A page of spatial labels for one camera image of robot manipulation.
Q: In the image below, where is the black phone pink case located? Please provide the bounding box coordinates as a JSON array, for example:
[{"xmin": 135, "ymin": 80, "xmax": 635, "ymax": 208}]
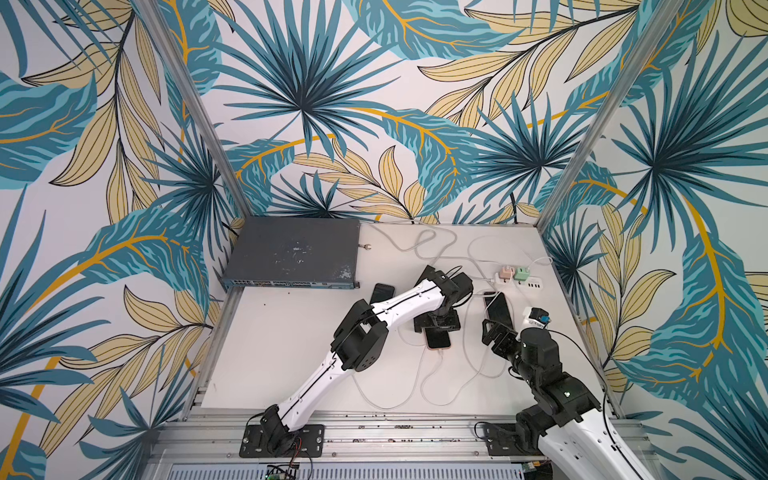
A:
[{"xmin": 424, "ymin": 329, "xmax": 451, "ymax": 350}]

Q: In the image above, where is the white charging cable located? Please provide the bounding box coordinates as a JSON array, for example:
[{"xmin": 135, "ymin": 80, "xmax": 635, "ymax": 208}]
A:
[
  {"xmin": 350, "ymin": 344, "xmax": 439, "ymax": 412},
  {"xmin": 416, "ymin": 293, "xmax": 517, "ymax": 408}
]

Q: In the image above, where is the black phone grey case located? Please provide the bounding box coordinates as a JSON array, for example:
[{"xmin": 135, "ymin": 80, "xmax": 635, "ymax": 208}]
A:
[{"xmin": 369, "ymin": 283, "xmax": 396, "ymax": 304}]

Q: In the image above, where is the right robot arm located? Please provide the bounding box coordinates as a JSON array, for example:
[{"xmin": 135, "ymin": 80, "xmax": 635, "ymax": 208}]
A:
[{"xmin": 477, "ymin": 320, "xmax": 654, "ymax": 479}]

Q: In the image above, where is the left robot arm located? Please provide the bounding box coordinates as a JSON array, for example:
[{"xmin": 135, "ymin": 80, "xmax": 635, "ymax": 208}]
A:
[{"xmin": 259, "ymin": 266, "xmax": 474, "ymax": 456}]

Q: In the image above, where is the black phone by power strip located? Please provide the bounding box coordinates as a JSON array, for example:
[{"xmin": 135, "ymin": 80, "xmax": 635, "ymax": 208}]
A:
[{"xmin": 482, "ymin": 292, "xmax": 514, "ymax": 330}]

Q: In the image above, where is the white power strip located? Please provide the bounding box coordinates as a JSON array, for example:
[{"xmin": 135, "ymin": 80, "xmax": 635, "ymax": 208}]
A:
[{"xmin": 494, "ymin": 274, "xmax": 544, "ymax": 292}]

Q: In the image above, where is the pink plug adapter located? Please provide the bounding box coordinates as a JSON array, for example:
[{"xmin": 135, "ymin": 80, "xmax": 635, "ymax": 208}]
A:
[{"xmin": 498, "ymin": 265, "xmax": 516, "ymax": 281}]

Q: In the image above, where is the green plug adapter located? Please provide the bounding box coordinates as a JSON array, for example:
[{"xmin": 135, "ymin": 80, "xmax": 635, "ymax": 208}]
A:
[{"xmin": 513, "ymin": 267, "xmax": 531, "ymax": 282}]

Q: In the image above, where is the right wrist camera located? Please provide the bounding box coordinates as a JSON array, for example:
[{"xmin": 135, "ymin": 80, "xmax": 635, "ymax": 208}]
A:
[{"xmin": 521, "ymin": 307, "xmax": 551, "ymax": 330}]

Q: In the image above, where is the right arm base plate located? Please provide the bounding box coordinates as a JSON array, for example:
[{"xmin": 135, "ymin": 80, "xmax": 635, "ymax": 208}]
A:
[{"xmin": 474, "ymin": 422, "xmax": 543, "ymax": 457}]

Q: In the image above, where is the aluminium rail frame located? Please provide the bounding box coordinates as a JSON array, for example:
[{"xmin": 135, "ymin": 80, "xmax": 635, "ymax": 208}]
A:
[{"xmin": 141, "ymin": 407, "xmax": 547, "ymax": 479}]

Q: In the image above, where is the grey network switch box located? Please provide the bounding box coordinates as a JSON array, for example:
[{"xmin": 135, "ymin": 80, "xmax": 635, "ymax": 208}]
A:
[{"xmin": 222, "ymin": 217, "xmax": 360, "ymax": 289}]

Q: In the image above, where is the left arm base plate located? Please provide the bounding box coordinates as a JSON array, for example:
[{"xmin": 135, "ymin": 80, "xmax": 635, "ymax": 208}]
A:
[{"xmin": 238, "ymin": 424, "xmax": 325, "ymax": 459}]

